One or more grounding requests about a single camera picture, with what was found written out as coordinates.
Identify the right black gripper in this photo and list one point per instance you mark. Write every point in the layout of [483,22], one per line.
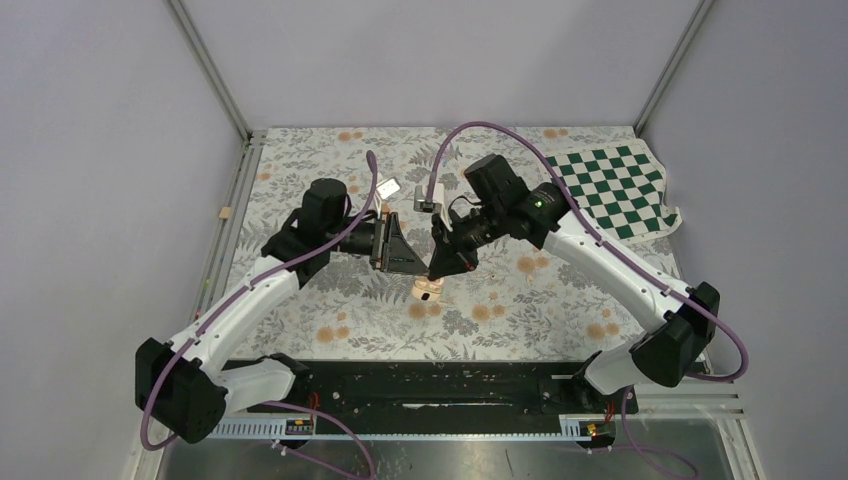
[445,260]

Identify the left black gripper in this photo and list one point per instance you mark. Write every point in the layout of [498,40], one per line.
[394,254]

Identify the beige earbud charging case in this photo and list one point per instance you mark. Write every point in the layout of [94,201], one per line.
[427,290]

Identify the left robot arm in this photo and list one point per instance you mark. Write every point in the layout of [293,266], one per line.
[183,383]

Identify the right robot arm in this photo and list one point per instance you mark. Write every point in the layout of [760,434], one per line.
[673,315]

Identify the floral patterned table mat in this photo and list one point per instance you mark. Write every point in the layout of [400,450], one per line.
[519,304]

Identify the green white checkerboard sheet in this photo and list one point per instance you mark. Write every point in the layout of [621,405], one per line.
[622,186]

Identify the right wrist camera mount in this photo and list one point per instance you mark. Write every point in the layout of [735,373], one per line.
[430,199]

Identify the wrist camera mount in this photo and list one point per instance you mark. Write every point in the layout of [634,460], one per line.
[430,199]
[385,190]

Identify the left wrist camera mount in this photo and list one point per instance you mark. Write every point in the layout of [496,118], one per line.
[385,190]

